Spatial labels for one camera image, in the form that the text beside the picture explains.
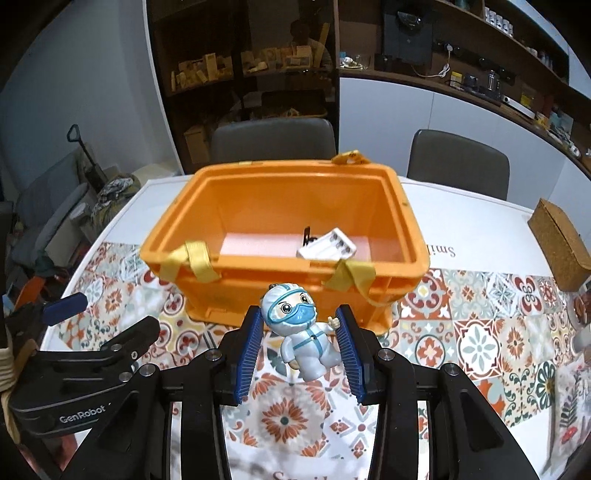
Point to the dark wooden shelf cabinet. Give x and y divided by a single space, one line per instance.
161 69

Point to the black coffee machine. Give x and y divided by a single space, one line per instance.
408 37

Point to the white and blue toy figurine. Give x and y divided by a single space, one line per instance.
300 341

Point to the grey chair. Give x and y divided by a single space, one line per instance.
457 161
272 143

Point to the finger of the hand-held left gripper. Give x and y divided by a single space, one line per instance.
64 307
134 337

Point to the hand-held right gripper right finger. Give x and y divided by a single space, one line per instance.
353 360

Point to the orange plastic crate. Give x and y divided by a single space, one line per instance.
231 288

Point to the white cup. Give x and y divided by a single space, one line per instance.
581 342

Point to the grey sofa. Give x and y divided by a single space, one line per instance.
46 226

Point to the black plastic clip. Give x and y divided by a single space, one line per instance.
307 236

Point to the leaf print cloth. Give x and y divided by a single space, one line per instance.
570 410

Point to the glass jar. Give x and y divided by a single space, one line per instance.
492 81

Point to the patterned cloth bag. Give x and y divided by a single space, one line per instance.
113 194

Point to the dark wooden wall shelf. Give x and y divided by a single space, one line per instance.
466 27

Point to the plate of snacks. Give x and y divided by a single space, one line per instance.
581 308

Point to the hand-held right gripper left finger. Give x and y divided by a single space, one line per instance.
247 360

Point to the cardboard box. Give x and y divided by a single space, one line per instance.
195 143

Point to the woven brown box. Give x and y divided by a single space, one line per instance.
561 249

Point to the white plastic battery case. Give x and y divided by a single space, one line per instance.
328 244

